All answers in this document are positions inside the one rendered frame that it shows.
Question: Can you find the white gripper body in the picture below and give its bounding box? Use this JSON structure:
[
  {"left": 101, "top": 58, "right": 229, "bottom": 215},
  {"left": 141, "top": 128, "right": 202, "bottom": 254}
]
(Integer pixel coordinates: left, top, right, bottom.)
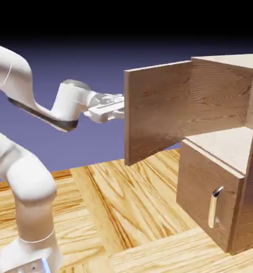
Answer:
[{"left": 83, "top": 100, "right": 125, "bottom": 124}]

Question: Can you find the wood cabinet door without handle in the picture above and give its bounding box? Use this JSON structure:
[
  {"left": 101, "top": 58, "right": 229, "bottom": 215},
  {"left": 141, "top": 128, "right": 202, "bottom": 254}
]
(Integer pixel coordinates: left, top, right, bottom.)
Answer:
[{"left": 123, "top": 60, "right": 193, "bottom": 167}]

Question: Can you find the light wood cabinet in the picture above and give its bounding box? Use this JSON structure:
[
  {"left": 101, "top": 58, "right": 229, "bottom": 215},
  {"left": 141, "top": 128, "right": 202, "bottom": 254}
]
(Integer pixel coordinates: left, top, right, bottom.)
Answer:
[{"left": 176, "top": 53, "right": 253, "bottom": 256}]

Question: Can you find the wood cabinet door with handle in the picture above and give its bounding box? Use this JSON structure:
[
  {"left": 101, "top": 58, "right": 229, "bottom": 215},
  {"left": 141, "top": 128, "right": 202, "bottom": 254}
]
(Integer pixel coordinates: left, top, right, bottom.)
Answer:
[{"left": 176, "top": 140, "right": 245, "bottom": 254}]

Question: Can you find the curved metal door handle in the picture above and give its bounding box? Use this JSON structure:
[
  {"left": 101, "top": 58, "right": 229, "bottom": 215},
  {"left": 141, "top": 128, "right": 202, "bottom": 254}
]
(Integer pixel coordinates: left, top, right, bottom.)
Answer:
[{"left": 208, "top": 186, "right": 225, "bottom": 229}]

